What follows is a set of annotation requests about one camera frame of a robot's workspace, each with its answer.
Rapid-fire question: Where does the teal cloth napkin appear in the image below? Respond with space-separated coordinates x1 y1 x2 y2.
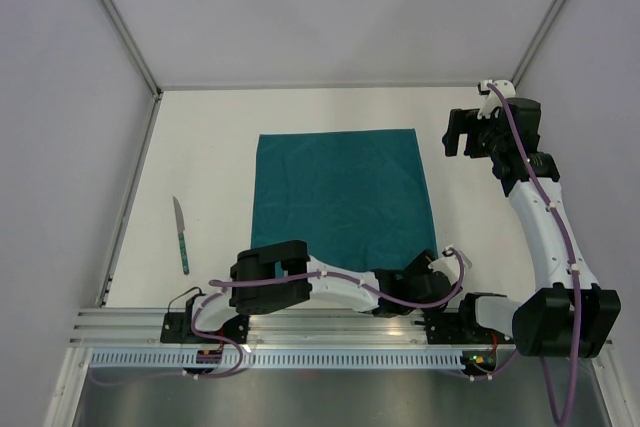
251 129 437 272

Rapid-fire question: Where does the knife with green handle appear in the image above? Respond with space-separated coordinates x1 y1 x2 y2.
173 197 190 275

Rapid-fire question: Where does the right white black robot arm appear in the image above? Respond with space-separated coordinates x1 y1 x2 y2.
442 98 621 358

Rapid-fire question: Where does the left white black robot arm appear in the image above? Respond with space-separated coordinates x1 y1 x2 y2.
181 240 460 344

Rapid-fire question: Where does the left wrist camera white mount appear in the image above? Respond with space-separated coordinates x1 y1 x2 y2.
429 245 473 277

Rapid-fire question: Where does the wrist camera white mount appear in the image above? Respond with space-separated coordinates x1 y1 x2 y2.
429 245 473 277
477 79 516 119

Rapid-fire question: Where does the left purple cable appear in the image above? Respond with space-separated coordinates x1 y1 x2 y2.
89 246 469 388

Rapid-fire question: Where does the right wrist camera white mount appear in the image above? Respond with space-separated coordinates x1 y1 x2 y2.
477 79 516 119

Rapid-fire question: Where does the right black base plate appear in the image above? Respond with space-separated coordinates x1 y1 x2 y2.
414 311 513 346

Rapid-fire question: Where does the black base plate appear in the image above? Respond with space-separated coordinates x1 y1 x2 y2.
414 311 513 346
160 312 249 345

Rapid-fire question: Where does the right aluminium frame post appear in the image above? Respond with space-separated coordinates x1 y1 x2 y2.
511 0 570 89

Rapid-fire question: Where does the aluminium frame post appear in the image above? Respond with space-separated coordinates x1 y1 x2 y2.
97 0 162 99
511 0 570 89

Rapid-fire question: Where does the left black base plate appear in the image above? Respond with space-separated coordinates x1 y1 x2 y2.
160 312 249 345

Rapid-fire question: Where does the white slotted cable duct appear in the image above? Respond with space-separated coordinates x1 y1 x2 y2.
89 348 463 370

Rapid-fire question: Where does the left table edge rail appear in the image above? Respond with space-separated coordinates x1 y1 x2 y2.
94 91 164 308

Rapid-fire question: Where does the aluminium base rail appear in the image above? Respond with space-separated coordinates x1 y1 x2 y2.
69 307 614 348

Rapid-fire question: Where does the left aluminium frame post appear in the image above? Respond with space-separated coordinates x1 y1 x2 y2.
97 0 162 99

